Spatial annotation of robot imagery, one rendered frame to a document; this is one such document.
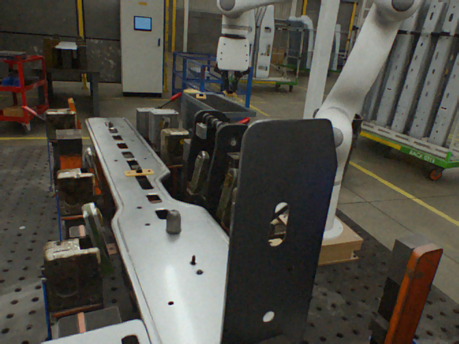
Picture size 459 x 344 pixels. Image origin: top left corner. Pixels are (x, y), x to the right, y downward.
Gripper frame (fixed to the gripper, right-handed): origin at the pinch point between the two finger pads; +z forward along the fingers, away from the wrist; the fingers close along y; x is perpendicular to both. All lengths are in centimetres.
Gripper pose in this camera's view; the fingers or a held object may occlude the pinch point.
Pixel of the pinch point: (230, 85)
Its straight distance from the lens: 123.8
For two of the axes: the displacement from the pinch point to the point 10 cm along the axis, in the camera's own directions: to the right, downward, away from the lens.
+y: -9.8, -0.1, -1.8
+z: -0.8, 9.3, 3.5
